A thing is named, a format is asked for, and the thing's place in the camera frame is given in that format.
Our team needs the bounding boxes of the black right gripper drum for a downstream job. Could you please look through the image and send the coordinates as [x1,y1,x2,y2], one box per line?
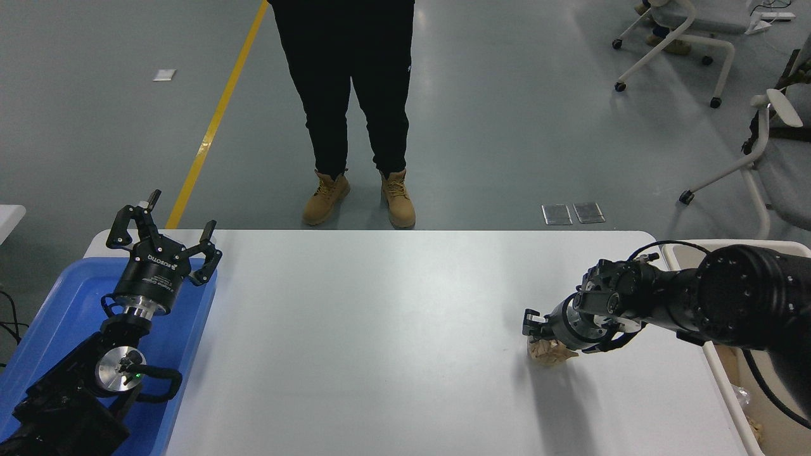
[542,303,579,351]

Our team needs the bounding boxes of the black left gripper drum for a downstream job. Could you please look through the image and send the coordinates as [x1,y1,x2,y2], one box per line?
[114,234,193,313]

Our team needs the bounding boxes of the tan paper ball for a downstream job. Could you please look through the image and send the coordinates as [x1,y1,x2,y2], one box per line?
[528,338,579,367]

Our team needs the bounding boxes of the blue plastic tray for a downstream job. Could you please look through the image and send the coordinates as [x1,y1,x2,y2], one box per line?
[0,256,218,456]

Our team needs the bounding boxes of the small white side table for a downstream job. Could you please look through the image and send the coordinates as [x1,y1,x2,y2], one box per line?
[0,205,27,245]

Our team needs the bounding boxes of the standing person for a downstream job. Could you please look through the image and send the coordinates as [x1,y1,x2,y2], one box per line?
[267,0,417,230]

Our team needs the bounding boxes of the large pale plastic bin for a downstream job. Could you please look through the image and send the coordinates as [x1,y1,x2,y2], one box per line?
[661,239,811,456]

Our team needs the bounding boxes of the white office chair with armrest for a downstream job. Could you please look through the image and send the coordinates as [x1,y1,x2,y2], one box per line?
[679,89,811,240]

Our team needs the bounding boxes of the white office chair with castors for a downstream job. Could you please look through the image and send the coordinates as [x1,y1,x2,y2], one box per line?
[611,0,736,109]

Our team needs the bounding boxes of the white power strip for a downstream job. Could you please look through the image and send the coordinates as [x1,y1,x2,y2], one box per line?
[744,9,796,35]

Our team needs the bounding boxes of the black floor cables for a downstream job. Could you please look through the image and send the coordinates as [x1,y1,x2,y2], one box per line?
[0,288,30,368]

